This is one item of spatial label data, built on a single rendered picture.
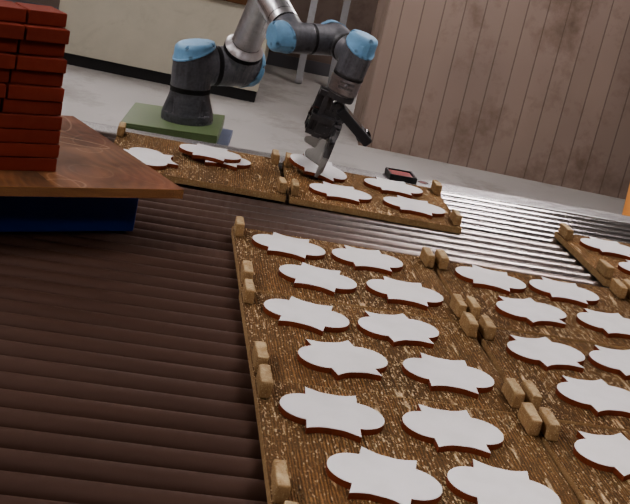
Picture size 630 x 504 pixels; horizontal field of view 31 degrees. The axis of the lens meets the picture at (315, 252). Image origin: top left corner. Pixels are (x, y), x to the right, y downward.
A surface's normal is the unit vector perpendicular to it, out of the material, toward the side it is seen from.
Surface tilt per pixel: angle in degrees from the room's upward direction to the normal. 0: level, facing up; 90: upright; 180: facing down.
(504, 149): 90
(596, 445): 0
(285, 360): 0
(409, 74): 90
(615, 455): 0
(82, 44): 90
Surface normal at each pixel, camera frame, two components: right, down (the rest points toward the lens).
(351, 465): 0.20, -0.93
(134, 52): 0.00, 0.30
